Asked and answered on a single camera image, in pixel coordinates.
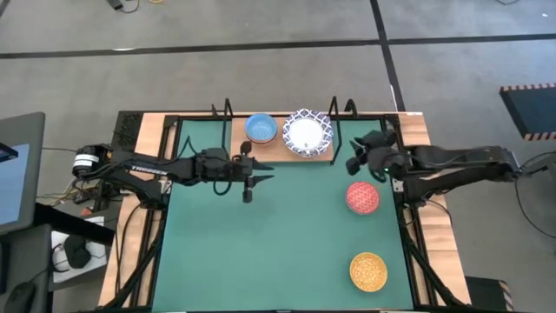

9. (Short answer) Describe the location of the yellow patterned ceramic bowl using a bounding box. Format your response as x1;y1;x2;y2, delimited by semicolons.
349;251;388;293

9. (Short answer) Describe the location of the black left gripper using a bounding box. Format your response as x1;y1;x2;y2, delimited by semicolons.
194;141;276;204

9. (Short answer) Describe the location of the black perforated box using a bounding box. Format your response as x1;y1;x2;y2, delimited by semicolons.
110;110;145;151

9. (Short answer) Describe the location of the red patterned ceramic bowl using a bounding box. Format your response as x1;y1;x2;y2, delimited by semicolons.
345;181;381;216

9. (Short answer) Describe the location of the grey monitor with blue screen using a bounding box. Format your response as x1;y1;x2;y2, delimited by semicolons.
0;111;47;236

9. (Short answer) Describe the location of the black desk bar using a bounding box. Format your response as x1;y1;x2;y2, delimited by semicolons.
33;202;116;248

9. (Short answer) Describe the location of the black cable bundle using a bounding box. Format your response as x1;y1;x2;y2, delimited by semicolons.
41;173;116;210

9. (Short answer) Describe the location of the white paper sheet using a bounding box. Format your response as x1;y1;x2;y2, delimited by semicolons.
50;216;109;284

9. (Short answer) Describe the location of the black computer mouse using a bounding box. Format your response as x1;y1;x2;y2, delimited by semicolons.
3;281;37;313

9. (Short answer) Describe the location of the wooden shelf with black frame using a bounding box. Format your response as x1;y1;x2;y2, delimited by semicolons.
211;95;360;166

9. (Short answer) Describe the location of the blue white patterned paper bowl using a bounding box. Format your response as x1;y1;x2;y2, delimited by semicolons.
281;108;334;158

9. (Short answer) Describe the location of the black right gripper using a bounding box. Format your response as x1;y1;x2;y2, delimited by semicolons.
345;130;408;182

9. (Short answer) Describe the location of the green table mat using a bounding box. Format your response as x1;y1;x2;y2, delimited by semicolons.
151;119;414;312

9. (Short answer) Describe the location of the dark platform with striped edge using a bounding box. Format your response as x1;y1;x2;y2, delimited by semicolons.
499;83;556;141

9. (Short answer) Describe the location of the light blue ceramic bowl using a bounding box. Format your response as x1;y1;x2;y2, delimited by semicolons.
243;112;280;145

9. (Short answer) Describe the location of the black box with striped edge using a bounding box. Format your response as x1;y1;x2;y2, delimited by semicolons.
464;276;516;313

